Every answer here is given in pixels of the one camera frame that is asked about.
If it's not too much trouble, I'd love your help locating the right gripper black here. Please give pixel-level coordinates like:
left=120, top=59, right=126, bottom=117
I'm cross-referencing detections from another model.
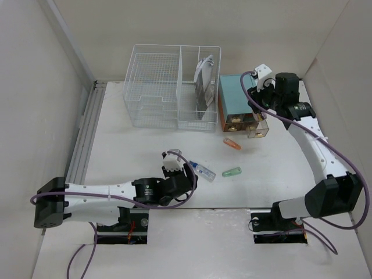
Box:
left=247, top=78, right=282, bottom=114

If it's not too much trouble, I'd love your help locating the blue cap spray bottle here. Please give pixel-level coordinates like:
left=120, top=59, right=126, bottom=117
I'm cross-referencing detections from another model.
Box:
left=189, top=161, right=216, bottom=183

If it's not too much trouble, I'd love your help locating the teal orange drawer box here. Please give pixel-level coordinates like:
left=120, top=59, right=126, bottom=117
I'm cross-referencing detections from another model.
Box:
left=218, top=74, right=269, bottom=138

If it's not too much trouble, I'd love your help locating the orange translucent capsule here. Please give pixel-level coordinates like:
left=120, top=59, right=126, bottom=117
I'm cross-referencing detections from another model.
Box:
left=223, top=138, right=241, bottom=150

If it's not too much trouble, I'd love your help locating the grey setup guide booklet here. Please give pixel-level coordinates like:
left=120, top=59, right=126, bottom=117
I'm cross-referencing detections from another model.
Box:
left=194, top=72, right=214, bottom=120

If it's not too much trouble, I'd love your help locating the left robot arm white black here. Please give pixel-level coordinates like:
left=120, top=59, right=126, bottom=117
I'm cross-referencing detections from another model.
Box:
left=30, top=164, right=198, bottom=231

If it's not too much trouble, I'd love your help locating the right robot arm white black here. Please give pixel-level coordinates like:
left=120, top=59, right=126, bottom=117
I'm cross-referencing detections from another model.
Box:
left=240, top=71, right=368, bottom=229

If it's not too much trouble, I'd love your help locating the green translucent capsule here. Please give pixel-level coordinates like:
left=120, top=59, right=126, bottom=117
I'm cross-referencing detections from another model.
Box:
left=222, top=167, right=242, bottom=177

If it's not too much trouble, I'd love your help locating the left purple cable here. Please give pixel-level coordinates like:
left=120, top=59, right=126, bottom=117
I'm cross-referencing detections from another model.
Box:
left=30, top=150, right=199, bottom=279

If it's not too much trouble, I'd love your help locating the purple cable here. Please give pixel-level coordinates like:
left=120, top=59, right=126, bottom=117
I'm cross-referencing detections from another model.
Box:
left=239, top=70, right=370, bottom=256
left=30, top=150, right=199, bottom=279

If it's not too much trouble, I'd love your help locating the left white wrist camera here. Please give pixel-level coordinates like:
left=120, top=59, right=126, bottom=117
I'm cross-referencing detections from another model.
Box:
left=162, top=149, right=183, bottom=171

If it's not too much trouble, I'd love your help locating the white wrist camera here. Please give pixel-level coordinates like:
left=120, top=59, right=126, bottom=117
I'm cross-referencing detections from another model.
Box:
left=162, top=149, right=183, bottom=171
left=253, top=64, right=273, bottom=90

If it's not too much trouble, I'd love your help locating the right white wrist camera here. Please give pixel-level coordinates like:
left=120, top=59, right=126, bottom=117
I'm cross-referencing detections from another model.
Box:
left=253, top=64, right=273, bottom=90

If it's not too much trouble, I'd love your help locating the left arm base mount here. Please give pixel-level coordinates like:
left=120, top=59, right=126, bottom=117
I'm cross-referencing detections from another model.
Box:
left=96, top=207, right=149, bottom=245

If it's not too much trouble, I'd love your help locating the white wire desk organizer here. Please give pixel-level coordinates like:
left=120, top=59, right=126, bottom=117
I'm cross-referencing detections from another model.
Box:
left=123, top=44, right=221, bottom=133

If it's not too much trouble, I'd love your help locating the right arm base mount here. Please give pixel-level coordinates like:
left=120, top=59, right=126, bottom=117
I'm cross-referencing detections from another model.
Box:
left=249, top=202, right=307, bottom=244

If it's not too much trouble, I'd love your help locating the aluminium rail frame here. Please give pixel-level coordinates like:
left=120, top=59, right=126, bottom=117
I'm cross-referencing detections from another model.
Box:
left=65, top=81, right=107, bottom=184

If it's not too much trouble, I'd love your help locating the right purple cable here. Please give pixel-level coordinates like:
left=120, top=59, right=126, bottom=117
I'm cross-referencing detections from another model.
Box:
left=239, top=70, right=370, bottom=256

